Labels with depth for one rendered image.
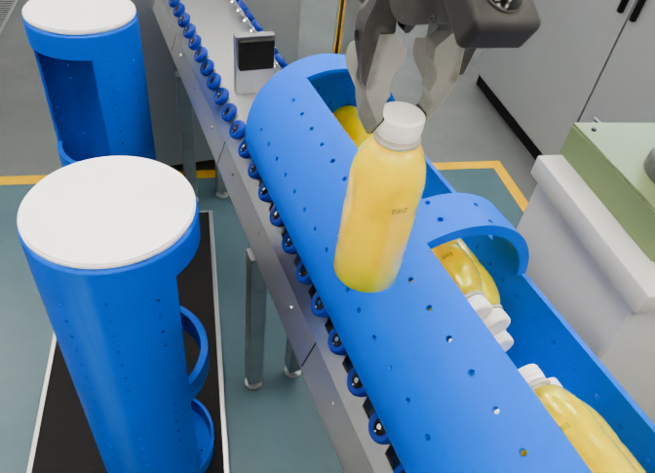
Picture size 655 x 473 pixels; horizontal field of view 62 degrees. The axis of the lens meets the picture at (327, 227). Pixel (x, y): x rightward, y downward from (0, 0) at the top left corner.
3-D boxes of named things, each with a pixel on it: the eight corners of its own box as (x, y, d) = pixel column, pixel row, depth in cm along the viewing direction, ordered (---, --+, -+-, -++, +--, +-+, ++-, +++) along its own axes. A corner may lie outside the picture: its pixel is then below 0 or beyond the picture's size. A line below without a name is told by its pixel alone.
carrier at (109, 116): (102, 216, 215) (72, 269, 194) (50, -14, 156) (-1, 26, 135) (175, 225, 215) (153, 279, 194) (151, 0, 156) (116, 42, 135)
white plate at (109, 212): (65, 295, 77) (67, 299, 78) (228, 215, 92) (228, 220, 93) (-12, 192, 90) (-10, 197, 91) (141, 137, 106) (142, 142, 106)
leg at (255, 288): (259, 373, 189) (264, 243, 146) (264, 387, 185) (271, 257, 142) (243, 377, 187) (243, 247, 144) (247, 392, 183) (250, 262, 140)
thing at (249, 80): (270, 87, 147) (272, 30, 137) (275, 95, 144) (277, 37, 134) (233, 91, 144) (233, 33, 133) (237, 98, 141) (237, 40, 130)
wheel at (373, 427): (390, 403, 77) (381, 402, 75) (406, 431, 74) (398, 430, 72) (368, 423, 78) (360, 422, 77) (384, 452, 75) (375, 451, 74)
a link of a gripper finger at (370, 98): (349, 102, 49) (385, 0, 43) (376, 140, 45) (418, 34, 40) (318, 99, 48) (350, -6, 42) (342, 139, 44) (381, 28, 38)
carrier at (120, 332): (141, 529, 136) (235, 454, 152) (65, 302, 77) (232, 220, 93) (87, 444, 150) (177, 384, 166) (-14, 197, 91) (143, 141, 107)
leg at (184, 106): (197, 195, 253) (188, 68, 210) (199, 203, 249) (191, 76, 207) (183, 197, 251) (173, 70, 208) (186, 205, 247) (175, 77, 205)
